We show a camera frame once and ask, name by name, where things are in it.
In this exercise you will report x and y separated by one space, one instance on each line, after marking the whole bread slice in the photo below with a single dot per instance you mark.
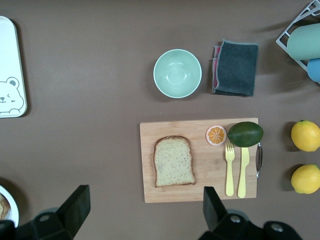
173 162

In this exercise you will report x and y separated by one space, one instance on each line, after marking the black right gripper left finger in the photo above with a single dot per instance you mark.
75 210

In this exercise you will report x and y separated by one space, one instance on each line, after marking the sage green cup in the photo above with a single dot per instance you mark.
305 41

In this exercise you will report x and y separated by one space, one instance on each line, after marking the pink folded cloth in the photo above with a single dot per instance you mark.
215 72

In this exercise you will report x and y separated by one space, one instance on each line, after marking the dark green avocado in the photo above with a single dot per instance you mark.
246 134

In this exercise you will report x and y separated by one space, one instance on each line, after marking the cream bear print tray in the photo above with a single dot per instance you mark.
10 62

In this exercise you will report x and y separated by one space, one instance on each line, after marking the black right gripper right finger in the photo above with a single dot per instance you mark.
215 215

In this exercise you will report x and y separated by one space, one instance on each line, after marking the yellow plastic fork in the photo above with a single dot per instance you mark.
229 175

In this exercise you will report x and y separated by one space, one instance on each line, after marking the toy orange slice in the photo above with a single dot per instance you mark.
216 135

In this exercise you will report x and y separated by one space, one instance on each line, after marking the white round plate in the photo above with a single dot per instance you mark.
13 205

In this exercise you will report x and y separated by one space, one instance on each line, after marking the yellow lemon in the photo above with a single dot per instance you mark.
306 178
306 136

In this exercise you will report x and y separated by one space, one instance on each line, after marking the mint green bowl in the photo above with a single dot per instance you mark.
177 75

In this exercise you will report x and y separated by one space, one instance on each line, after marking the bamboo cutting board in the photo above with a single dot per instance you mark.
205 170

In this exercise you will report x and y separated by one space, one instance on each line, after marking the yellow plastic knife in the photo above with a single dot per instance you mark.
242 175

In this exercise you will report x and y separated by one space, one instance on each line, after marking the dark grey folded cloth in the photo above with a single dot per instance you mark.
237 67

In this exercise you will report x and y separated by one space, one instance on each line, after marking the light blue cup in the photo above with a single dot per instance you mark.
315 71

